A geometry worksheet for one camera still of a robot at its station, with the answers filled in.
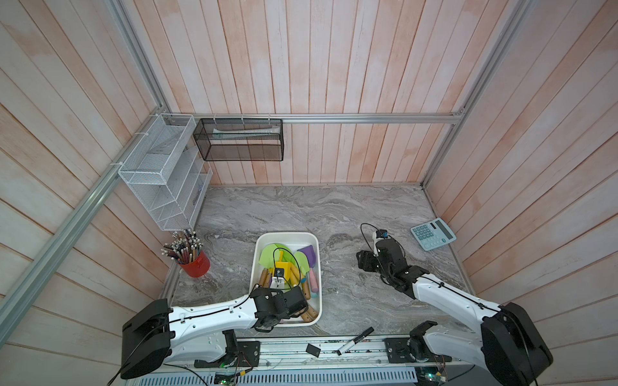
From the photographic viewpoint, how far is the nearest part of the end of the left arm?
55 centimetres

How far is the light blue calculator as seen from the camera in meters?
1.00

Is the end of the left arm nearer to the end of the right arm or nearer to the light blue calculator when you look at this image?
the end of the right arm

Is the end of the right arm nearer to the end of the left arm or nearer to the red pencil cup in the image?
the end of the left arm

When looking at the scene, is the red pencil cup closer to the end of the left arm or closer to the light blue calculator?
the end of the left arm

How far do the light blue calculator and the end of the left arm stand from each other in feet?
2.09

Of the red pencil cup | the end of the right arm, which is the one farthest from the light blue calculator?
the red pencil cup
